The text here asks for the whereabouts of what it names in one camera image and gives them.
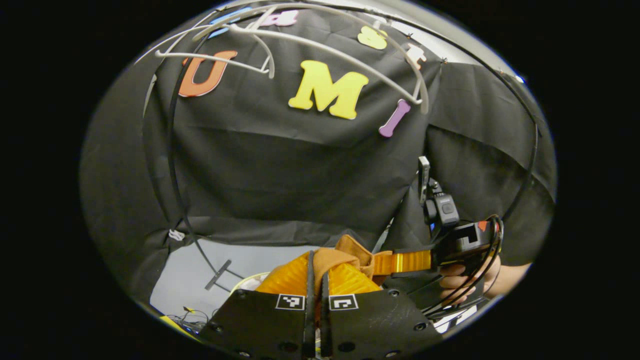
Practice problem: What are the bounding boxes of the thin floor cables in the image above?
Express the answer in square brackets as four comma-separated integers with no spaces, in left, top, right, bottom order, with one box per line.
[165,305,212,334]

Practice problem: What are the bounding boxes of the black clothes rack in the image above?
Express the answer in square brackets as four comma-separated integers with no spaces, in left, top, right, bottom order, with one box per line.
[141,0,542,292]

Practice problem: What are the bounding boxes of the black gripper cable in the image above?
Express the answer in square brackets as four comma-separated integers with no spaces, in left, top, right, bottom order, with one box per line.
[422,215,505,320]

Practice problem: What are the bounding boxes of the white clothes hanger with taped hook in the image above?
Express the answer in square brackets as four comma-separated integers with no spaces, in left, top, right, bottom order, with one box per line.
[192,2,432,116]

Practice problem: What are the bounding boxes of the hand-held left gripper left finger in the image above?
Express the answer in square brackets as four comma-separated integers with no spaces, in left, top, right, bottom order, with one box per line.
[200,250,317,360]

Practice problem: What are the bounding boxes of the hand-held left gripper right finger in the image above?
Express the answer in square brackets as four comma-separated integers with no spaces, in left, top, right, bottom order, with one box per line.
[320,262,444,359]

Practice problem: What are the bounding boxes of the brown shirt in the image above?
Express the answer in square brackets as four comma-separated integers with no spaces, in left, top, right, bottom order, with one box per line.
[311,234,397,282]

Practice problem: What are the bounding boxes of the white plastic clothes hanger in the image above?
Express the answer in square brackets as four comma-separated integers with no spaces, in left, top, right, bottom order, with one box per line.
[135,22,277,81]

